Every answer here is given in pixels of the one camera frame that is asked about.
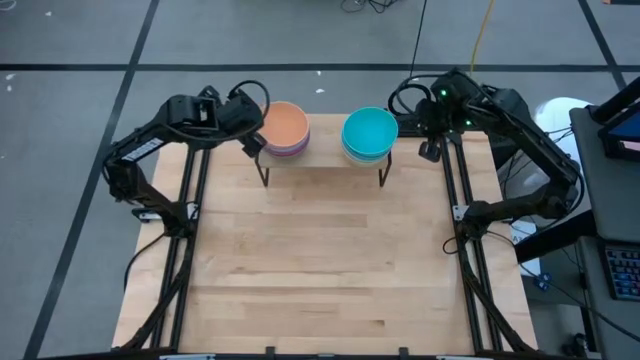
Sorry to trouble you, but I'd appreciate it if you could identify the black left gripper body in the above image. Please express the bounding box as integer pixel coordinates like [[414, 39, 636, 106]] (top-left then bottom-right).
[[215, 89, 265, 135]]

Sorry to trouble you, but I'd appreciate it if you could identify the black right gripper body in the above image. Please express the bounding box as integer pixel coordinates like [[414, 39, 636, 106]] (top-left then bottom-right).
[[413, 97, 454, 144]]

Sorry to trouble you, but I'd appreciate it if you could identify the teal plastic bowl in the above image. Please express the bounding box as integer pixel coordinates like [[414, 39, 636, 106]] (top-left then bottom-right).
[[340, 105, 400, 160]]

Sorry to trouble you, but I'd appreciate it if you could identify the orange plastic bowl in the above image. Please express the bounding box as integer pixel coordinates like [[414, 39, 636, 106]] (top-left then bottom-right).
[[259, 100, 312, 150]]

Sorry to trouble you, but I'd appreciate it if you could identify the white plastic bowl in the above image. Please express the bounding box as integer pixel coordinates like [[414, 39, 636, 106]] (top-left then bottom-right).
[[344, 144, 394, 168]]

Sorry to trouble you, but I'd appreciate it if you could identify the lavender plastic bowl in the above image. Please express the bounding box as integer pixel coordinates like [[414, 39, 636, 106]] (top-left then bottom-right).
[[261, 132, 311, 155]]

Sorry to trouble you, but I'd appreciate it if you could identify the pink plastic bowl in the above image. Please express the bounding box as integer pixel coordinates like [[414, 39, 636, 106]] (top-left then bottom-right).
[[263, 137, 310, 159]]

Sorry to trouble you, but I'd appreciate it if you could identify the wooden shelf with black legs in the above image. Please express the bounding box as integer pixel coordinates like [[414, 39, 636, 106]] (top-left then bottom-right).
[[253, 112, 395, 190]]

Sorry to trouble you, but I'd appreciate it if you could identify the white round object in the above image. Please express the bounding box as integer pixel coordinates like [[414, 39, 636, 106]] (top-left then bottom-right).
[[533, 95, 596, 167]]

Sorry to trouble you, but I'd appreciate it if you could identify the black and silver table clamp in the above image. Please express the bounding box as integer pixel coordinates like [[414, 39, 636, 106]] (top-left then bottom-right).
[[131, 205, 164, 224]]

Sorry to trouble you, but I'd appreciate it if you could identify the white paper sheet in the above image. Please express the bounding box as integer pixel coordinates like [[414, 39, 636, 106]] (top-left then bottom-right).
[[509, 222, 542, 277]]

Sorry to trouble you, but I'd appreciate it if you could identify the black beam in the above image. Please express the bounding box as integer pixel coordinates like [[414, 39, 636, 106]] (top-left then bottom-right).
[[513, 209, 599, 265]]

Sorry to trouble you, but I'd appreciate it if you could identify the black pole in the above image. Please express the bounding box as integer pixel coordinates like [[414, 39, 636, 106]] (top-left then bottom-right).
[[591, 74, 640, 125]]

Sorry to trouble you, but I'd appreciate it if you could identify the black screen device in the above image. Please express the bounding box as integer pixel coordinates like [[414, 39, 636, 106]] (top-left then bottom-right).
[[597, 99, 640, 162]]

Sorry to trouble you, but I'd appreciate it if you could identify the grey desk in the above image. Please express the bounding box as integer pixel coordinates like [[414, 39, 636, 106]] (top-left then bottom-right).
[[568, 106, 640, 360]]

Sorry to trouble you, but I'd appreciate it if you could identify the black keyboard with blue keys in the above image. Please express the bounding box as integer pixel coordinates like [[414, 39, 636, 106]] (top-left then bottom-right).
[[601, 243, 640, 303]]

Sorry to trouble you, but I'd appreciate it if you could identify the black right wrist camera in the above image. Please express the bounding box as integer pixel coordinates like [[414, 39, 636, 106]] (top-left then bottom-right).
[[418, 140, 443, 164]]

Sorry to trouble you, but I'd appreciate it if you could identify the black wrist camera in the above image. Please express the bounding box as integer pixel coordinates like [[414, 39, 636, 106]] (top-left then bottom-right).
[[240, 132, 267, 159], [418, 140, 443, 164]]

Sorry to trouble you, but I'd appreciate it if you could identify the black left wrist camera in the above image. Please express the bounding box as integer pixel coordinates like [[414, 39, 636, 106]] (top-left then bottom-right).
[[240, 132, 267, 159]]

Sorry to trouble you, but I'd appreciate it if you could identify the black coiled cable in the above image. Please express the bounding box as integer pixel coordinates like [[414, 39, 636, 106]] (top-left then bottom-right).
[[386, 0, 434, 119]]

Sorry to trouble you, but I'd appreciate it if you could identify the black aluminium table frame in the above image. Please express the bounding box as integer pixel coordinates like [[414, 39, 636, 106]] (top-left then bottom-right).
[[112, 127, 541, 360]]

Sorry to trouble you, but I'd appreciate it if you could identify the yellow cable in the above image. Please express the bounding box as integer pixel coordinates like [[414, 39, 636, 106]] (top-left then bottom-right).
[[468, 0, 497, 77]]

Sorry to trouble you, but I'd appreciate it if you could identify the black cable bundle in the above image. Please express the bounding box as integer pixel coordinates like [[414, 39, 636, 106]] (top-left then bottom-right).
[[339, 0, 404, 15]]

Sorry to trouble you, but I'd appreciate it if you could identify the black arm base cable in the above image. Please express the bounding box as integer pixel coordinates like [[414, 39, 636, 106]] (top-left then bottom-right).
[[122, 230, 169, 294]]

